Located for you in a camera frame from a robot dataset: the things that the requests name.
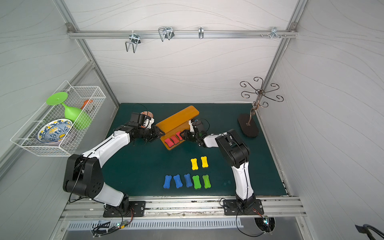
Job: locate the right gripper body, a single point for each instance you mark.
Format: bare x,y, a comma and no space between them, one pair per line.
189,135

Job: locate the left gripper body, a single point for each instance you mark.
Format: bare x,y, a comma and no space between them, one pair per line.
153,133

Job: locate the red eraser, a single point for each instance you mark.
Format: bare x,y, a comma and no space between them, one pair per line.
175,140
169,142
179,135

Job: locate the wooden two-tier shelf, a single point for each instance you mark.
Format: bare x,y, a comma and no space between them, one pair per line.
177,122

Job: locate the yellow eraser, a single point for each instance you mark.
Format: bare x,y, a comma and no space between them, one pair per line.
194,164
204,160

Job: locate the blue eraser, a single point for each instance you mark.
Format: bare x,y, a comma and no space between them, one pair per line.
167,182
178,181
188,180

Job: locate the green eraser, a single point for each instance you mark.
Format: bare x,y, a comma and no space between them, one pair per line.
207,183
197,182

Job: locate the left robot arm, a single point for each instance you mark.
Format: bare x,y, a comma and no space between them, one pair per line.
84,177

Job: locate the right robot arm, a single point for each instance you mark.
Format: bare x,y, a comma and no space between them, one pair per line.
236,153

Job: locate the orange patterned bowl far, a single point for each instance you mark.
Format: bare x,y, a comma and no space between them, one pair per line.
147,113

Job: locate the orange utensil in basket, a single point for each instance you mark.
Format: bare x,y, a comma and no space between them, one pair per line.
86,103

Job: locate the green plastic goblet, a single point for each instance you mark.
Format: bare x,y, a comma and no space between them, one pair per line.
80,119

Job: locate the white vent strip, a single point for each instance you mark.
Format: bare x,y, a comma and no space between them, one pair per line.
159,224

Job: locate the blue yellow ceramic bowl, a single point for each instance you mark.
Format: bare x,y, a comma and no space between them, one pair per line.
55,131

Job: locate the metal double hook left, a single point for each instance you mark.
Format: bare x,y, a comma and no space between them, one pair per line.
133,42

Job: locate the metal hook middle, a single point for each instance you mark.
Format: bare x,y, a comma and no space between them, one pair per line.
166,33

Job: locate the small metal hook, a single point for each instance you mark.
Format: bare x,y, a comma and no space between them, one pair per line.
201,32

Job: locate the copper wire hanger stand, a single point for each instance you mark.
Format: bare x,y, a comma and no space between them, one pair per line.
246,121

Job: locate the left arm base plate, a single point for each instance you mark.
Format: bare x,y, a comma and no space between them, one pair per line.
125,209

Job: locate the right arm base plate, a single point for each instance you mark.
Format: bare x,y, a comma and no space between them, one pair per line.
232,208

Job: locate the white wire basket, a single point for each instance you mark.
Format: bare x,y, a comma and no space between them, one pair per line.
26,136

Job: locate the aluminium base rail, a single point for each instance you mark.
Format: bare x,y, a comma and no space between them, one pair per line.
185,207

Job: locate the aluminium top rail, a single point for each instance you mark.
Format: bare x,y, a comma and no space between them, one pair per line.
193,34

